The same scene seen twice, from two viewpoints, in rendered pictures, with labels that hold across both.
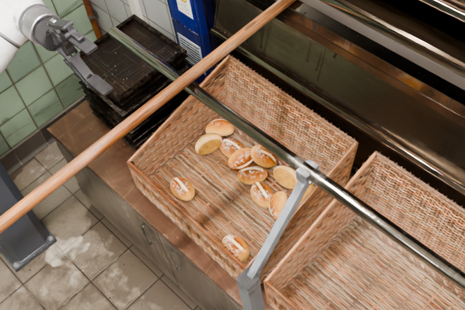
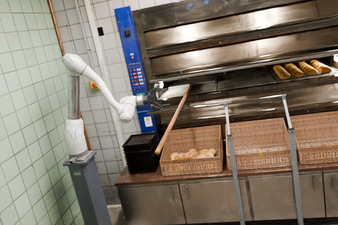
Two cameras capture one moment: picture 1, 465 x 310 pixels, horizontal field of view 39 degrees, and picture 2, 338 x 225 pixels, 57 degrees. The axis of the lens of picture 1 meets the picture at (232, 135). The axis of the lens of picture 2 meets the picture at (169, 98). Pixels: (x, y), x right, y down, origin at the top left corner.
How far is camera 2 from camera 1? 210 cm
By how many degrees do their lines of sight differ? 50
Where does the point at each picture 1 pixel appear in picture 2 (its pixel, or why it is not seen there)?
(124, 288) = not seen: outside the picture
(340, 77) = (207, 109)
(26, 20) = (138, 97)
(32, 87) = not seen: hidden behind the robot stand
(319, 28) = (197, 96)
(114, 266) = not seen: outside the picture
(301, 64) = (194, 113)
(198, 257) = (199, 175)
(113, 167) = (149, 177)
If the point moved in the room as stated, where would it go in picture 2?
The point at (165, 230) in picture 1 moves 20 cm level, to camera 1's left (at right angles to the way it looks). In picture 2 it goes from (182, 177) to (166, 188)
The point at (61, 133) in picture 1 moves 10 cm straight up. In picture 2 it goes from (121, 181) to (118, 172)
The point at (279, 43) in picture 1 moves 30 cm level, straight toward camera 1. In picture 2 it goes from (185, 112) to (204, 116)
